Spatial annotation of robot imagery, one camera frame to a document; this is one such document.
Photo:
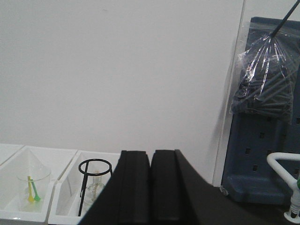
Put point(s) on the clear glass flask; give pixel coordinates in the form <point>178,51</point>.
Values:
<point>92,192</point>

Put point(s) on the white lab faucet green knobs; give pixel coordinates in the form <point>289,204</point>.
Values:
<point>293,214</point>

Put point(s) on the white middle storage bin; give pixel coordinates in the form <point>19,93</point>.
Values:
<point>56,159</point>

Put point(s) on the yellow plastic spatula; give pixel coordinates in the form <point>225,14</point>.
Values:
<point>30,197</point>

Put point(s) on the white storage bin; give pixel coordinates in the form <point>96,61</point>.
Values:
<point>66,199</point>
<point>56,159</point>
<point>9,151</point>

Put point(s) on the black metal tripod stand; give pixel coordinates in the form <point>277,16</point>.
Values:
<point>89,168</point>

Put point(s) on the blue grey pegboard drying rack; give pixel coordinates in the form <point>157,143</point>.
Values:
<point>247,177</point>

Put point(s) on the plastic bag of black pegs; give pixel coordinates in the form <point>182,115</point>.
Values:
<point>268,69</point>

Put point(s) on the clear glass beaker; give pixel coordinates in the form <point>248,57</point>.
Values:
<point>41,178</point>

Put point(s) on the white left storage bin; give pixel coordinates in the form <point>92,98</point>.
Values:
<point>9,151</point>

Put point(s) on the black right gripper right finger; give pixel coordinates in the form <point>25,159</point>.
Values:
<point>180,196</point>

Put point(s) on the white right storage bin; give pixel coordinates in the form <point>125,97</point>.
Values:
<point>66,199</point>

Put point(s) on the green plastic spatula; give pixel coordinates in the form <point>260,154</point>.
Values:
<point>36,197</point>

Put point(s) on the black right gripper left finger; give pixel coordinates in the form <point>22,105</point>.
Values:
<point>125,200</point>

